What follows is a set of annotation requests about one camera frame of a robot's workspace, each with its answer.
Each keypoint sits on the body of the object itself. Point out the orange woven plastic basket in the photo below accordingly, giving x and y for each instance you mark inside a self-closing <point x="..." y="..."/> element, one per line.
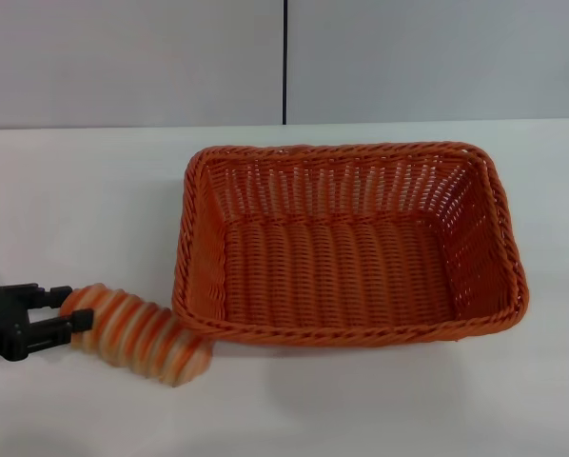
<point x="337" y="271"/>

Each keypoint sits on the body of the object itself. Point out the orange striped toy bread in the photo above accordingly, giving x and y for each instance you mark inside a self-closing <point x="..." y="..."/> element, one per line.
<point x="142" y="333"/>

